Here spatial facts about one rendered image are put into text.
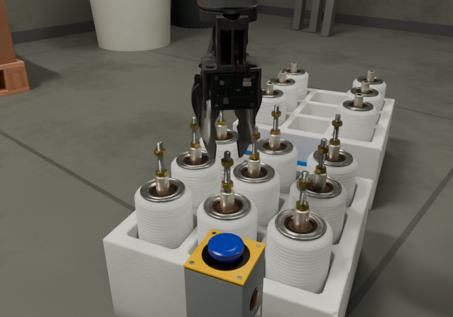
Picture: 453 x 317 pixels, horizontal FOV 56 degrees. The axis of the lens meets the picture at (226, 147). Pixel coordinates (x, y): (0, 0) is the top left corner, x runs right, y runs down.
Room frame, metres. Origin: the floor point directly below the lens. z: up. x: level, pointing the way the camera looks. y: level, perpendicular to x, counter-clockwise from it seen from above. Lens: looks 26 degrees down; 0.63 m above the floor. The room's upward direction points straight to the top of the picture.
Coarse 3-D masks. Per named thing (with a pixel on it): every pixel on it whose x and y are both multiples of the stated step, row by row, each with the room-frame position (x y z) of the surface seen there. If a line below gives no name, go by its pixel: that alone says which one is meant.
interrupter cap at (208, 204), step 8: (208, 200) 0.57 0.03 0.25; (216, 200) 0.57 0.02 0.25; (240, 200) 0.57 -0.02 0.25; (248, 200) 0.57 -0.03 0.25; (208, 208) 0.55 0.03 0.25; (216, 208) 0.55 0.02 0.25; (240, 208) 0.55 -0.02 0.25; (248, 208) 0.55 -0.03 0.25; (216, 216) 0.53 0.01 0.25; (224, 216) 0.53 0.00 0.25; (232, 216) 0.53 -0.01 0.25; (240, 216) 0.53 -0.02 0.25
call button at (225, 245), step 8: (216, 240) 0.37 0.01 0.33; (224, 240) 0.37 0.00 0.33; (232, 240) 0.37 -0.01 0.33; (240, 240) 0.37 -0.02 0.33; (208, 248) 0.36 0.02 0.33; (216, 248) 0.36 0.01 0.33; (224, 248) 0.36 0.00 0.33; (232, 248) 0.36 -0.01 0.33; (240, 248) 0.36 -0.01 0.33; (216, 256) 0.35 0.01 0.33; (224, 256) 0.35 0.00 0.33; (232, 256) 0.35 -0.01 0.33
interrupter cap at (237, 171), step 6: (246, 162) 0.70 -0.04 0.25; (234, 168) 0.68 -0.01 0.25; (240, 168) 0.68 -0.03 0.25; (246, 168) 0.68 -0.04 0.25; (264, 168) 0.68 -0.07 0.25; (270, 168) 0.68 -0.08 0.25; (234, 174) 0.65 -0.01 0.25; (240, 174) 0.65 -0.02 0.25; (246, 174) 0.66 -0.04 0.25; (264, 174) 0.66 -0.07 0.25; (270, 174) 0.66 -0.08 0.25; (240, 180) 0.64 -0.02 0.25; (246, 180) 0.63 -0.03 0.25; (252, 180) 0.63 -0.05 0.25; (258, 180) 0.63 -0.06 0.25; (264, 180) 0.63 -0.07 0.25
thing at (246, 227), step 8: (200, 208) 0.55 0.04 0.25; (256, 208) 0.56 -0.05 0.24; (200, 216) 0.54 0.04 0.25; (208, 216) 0.53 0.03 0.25; (248, 216) 0.53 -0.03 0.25; (256, 216) 0.54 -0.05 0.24; (200, 224) 0.54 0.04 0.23; (208, 224) 0.52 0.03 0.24; (216, 224) 0.52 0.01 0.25; (224, 224) 0.51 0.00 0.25; (232, 224) 0.51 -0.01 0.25; (240, 224) 0.52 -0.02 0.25; (248, 224) 0.52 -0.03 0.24; (256, 224) 0.55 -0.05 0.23; (200, 232) 0.53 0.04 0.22; (208, 232) 0.52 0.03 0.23; (224, 232) 0.51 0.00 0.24; (232, 232) 0.51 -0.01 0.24; (240, 232) 0.52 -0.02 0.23; (248, 232) 0.52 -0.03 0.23; (256, 232) 0.55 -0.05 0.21; (200, 240) 0.54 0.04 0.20; (256, 240) 0.55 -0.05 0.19
